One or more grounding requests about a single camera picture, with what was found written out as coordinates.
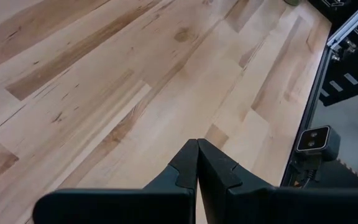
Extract black camera cable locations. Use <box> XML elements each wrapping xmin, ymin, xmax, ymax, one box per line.
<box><xmin>301</xmin><ymin>160</ymin><xmax>323</xmax><ymax>189</ymax></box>

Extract silver aluminium profile bar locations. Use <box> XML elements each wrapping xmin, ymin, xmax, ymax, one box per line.
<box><xmin>326</xmin><ymin>0</ymin><xmax>358</xmax><ymax>50</ymax></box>

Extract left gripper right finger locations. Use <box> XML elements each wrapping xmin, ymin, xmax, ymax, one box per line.
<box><xmin>197</xmin><ymin>138</ymin><xmax>358</xmax><ymax>224</ymax></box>

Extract table-level camera module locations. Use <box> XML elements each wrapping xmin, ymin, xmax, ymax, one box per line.
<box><xmin>295</xmin><ymin>124</ymin><xmax>342</xmax><ymax>163</ymax></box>

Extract black cabinet silver labels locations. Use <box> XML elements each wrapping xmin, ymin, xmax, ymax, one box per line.
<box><xmin>318</xmin><ymin>26</ymin><xmax>358</xmax><ymax>107</ymax></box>

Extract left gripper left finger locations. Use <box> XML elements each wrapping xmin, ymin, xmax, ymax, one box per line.
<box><xmin>32</xmin><ymin>138</ymin><xmax>200</xmax><ymax>224</ymax></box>

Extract black aluminium rig frame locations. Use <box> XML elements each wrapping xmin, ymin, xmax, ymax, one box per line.
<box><xmin>280</xmin><ymin>46</ymin><xmax>334</xmax><ymax>189</ymax></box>

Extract black foam floor mat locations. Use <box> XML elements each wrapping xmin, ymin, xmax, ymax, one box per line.
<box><xmin>318</xmin><ymin>157</ymin><xmax>358</xmax><ymax>189</ymax></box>

